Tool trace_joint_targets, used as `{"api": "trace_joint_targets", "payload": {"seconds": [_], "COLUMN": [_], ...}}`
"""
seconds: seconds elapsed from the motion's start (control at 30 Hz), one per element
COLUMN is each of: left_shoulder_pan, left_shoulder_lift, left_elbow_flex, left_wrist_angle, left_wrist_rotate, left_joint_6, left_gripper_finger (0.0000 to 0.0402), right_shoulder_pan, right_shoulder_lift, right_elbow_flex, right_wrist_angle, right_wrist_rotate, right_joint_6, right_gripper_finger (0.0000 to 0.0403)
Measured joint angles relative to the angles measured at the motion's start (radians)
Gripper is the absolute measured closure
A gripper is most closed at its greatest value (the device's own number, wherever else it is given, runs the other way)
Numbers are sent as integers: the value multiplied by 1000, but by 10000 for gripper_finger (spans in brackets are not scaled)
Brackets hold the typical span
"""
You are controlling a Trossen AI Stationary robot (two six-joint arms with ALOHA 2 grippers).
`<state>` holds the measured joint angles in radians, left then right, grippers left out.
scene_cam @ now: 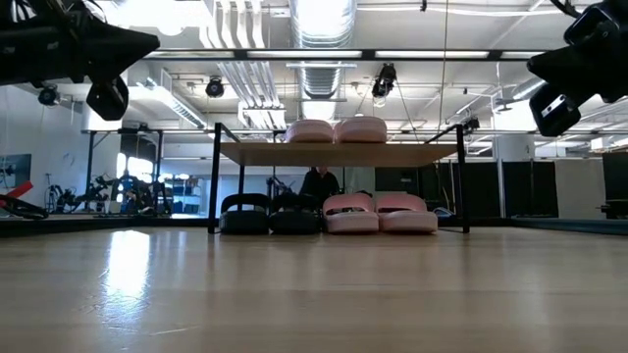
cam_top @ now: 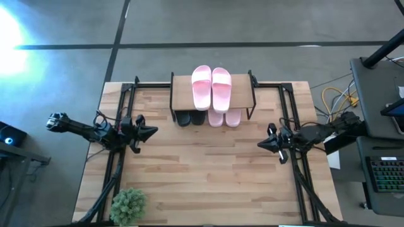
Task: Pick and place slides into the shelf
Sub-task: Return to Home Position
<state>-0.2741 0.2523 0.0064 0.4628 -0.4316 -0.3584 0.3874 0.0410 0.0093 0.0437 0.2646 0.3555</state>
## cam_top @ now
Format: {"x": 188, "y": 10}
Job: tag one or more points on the black aluminium rig frame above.
{"x": 151, "y": 85}

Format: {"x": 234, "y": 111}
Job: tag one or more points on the white paper sheet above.
{"x": 334, "y": 160}

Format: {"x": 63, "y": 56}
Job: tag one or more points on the black box blue light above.
{"x": 15, "y": 135}

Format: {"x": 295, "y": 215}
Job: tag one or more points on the backlit black keyboard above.
{"x": 388, "y": 175}

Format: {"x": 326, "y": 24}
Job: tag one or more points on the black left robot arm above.
{"x": 79, "y": 127}

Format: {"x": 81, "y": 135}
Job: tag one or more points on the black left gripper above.
{"x": 131, "y": 132}

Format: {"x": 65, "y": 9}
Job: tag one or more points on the pink rubber slide sandal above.
{"x": 216, "y": 119}
{"x": 201, "y": 91}
{"x": 233, "y": 119}
{"x": 221, "y": 94}

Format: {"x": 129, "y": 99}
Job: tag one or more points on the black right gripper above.
{"x": 285, "y": 140}

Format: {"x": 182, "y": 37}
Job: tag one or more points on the black tablet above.
{"x": 396, "y": 110}

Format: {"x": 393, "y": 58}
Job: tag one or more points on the wooden shoe rack shelf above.
{"x": 183, "y": 94}

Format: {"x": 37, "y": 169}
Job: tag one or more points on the dark grey desk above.
{"x": 372, "y": 94}
{"x": 385, "y": 205}

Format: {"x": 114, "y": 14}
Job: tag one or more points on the black round pole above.
{"x": 383, "y": 48}

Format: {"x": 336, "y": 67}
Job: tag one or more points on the green artificial plant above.
{"x": 127, "y": 206}

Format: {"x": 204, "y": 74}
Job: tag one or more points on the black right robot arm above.
{"x": 315, "y": 134}

